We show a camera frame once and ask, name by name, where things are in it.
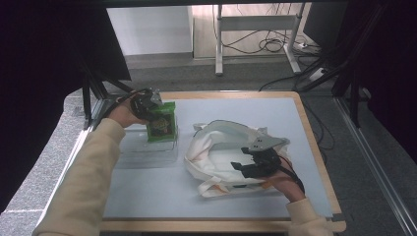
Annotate aluminium rail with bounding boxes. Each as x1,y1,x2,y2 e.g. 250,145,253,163
30,97,106,236
333,96,417,236

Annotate person's right hand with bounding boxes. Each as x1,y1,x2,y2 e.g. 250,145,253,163
261,156,307,204

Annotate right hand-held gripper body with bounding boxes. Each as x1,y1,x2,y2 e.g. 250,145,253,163
241,137,291,179

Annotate pale blue table mat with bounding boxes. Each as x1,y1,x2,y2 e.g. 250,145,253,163
102,96,334,220

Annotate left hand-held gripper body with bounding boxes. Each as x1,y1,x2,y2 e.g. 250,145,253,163
131,88,163,120

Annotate black metal stand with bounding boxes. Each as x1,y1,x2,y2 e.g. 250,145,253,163
76,48,136,128
296,3,389,130

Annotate white panel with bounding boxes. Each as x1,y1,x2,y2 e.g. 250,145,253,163
106,5,195,57

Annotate white patterned tote bag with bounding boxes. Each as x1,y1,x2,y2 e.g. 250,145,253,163
183,119,293,199

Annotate black curtain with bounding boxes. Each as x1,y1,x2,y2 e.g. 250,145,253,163
0,0,132,214
328,0,417,158

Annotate white power strip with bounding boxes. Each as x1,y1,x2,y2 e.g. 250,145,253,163
308,67,329,83

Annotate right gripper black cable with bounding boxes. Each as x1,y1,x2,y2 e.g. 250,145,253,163
278,155,307,195

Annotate thin black floor cable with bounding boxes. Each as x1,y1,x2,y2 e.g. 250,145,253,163
258,73,336,165

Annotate tangled black floor cables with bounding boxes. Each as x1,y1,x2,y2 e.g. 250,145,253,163
221,29,323,56

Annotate clear plastic box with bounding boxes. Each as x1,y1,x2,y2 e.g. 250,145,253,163
114,126,181,170

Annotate green snack packet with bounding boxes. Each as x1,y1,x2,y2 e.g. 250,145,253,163
146,101,178,144

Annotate white metal desk frame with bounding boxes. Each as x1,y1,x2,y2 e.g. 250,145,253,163
214,3,303,77

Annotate person's left hand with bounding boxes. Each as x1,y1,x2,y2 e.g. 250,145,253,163
107,94,149,129

